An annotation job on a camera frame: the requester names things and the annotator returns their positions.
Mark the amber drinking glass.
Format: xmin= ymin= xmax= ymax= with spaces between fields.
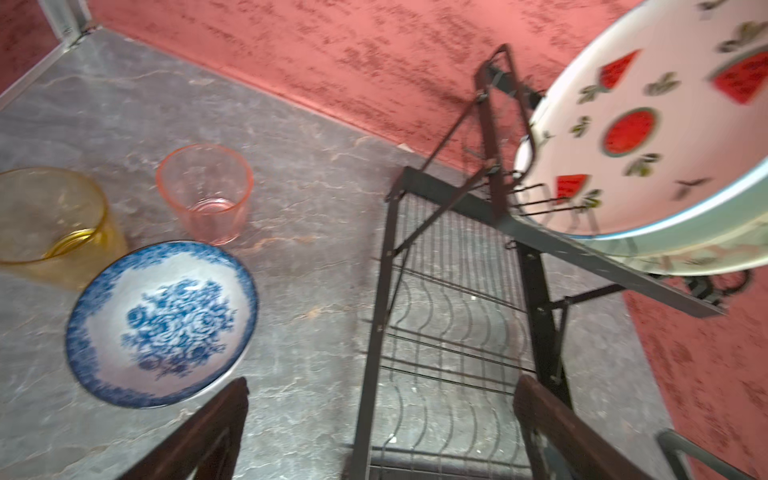
xmin=1 ymin=167 xmax=128 ymax=290

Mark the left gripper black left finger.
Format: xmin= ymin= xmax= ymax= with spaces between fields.
xmin=121 ymin=377 xmax=249 ymax=479

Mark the pink drinking glass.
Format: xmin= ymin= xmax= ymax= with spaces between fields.
xmin=155 ymin=144 xmax=254 ymax=246

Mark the cream plate gold rim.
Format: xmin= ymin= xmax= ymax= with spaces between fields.
xmin=612 ymin=231 xmax=767 ymax=276

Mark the blue floral white bowl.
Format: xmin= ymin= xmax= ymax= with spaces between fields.
xmin=65 ymin=240 xmax=259 ymax=409

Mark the mint green plate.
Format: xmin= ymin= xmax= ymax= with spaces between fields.
xmin=581 ymin=178 xmax=767 ymax=257

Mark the black wire dish rack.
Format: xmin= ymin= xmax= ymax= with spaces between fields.
xmin=346 ymin=44 xmax=752 ymax=479

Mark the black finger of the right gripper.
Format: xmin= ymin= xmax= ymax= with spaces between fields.
xmin=656 ymin=429 xmax=755 ymax=480

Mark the white plate blue rim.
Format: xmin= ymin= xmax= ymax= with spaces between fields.
xmin=514 ymin=1 xmax=767 ymax=240

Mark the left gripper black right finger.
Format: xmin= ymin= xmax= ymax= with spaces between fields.
xmin=513 ymin=375 xmax=649 ymax=479

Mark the aluminium corner post left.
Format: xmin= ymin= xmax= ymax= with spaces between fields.
xmin=1 ymin=0 xmax=92 ymax=108

